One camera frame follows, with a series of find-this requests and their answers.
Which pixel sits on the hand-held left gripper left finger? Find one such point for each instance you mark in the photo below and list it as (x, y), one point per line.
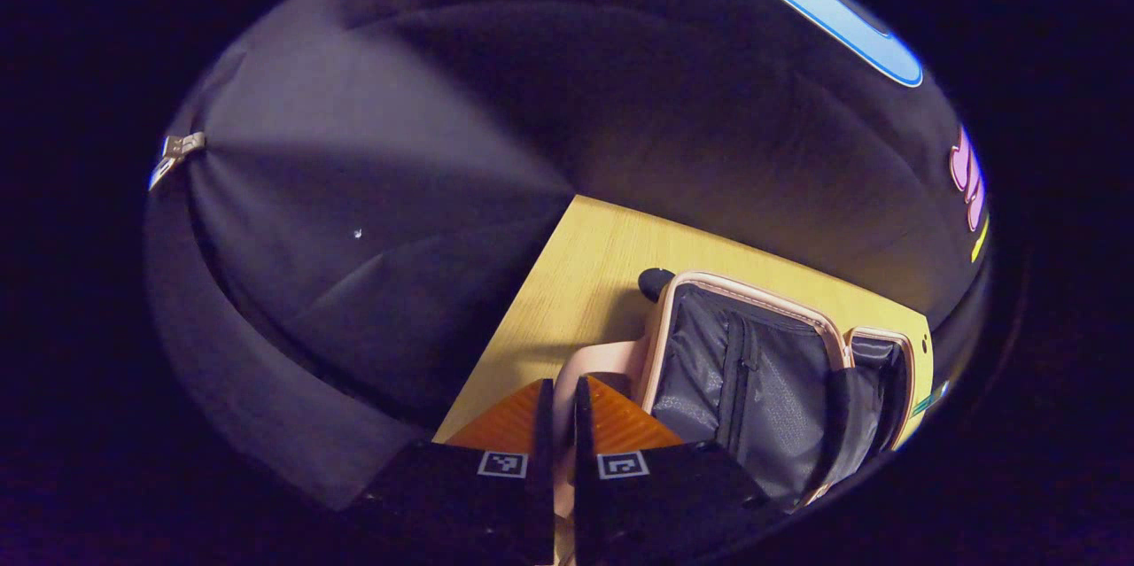
(544, 433)

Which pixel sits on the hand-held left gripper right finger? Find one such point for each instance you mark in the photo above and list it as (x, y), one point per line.
(583, 433)

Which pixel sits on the pink suitcase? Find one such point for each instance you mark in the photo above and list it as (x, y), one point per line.
(762, 389)

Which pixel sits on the black backdrop cloth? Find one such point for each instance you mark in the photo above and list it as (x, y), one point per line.
(399, 150)

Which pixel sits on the silver metal clip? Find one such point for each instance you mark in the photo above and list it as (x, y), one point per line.
(177, 154)

